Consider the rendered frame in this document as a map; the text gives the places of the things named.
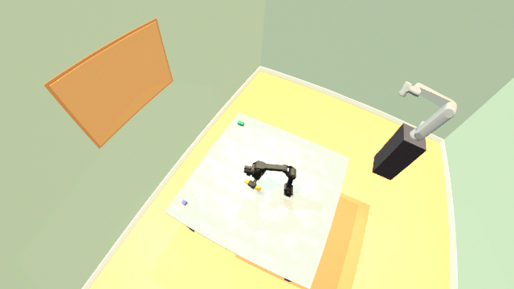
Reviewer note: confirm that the orange bar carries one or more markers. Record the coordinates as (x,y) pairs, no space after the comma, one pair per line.
(257,186)

